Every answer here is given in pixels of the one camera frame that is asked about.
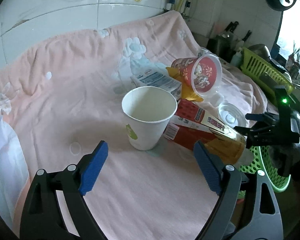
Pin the yellow wrapper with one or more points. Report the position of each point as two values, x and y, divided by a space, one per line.
187 93

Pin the metal pot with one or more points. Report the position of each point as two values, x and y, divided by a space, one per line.
258 48

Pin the red drink carton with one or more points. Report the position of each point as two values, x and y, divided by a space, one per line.
187 115

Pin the small white bottle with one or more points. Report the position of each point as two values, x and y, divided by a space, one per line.
236 56

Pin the white and blue carton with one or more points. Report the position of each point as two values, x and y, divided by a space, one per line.
152 80

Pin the white plastic bag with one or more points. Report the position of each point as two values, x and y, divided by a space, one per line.
5 160

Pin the green plastic basket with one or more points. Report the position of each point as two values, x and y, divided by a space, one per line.
272 177

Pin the person's right hand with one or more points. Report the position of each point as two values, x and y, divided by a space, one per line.
275 155

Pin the lime green dish rack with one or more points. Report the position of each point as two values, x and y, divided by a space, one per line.
257 65

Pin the clear plastic lid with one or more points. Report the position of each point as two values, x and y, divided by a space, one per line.
228 113

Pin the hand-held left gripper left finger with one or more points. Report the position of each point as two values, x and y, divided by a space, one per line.
95 167

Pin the white paper cup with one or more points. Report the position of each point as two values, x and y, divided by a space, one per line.
145 132

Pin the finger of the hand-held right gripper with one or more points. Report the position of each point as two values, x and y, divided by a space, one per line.
255 131
260 118

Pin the red instant noodle cup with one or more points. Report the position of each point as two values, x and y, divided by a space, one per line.
205 75

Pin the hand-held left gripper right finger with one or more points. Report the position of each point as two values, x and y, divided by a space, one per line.
207 167

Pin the pink flower-print blanket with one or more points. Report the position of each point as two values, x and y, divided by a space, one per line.
65 92

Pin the amber drink bottle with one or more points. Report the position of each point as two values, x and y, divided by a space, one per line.
230 147

